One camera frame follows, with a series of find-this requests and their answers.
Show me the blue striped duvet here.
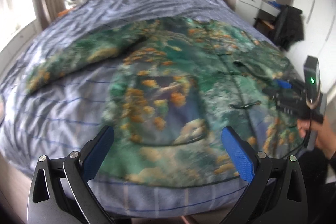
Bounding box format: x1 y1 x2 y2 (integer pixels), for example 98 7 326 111
0 0 302 219

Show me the wooden chair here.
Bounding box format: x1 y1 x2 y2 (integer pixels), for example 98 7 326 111
253 18 274 36

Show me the white wardrobe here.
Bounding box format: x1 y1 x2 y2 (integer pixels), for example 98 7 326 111
286 0 335 93

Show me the right hand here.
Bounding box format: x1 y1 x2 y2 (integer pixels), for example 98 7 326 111
297 118 336 159

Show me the green patterned silk jacket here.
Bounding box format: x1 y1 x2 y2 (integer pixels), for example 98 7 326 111
26 17 302 188

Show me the white desk with drawers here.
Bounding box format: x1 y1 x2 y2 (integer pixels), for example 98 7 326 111
224 0 280 26

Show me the white window cabinet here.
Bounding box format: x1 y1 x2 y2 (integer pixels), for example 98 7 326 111
1 19 42 76

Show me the black jacket on chair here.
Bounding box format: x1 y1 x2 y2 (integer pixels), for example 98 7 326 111
270 5 305 51

